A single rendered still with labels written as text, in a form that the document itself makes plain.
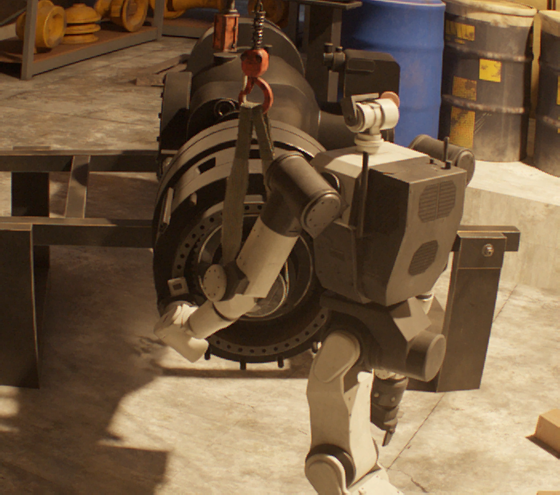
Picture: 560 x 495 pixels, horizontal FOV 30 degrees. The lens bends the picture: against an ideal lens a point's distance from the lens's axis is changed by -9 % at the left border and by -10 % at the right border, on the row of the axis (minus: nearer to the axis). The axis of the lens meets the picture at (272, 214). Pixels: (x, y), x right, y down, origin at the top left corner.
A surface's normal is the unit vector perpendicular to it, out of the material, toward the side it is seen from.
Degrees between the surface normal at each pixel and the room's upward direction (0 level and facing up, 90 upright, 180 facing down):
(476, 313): 90
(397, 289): 105
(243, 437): 0
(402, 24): 90
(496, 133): 90
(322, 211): 110
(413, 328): 45
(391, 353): 90
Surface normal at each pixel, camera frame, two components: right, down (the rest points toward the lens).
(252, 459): 0.06, -0.95
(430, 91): 0.67, 0.27
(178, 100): 0.07, -0.40
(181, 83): 0.07, -0.72
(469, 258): 0.13, 0.31
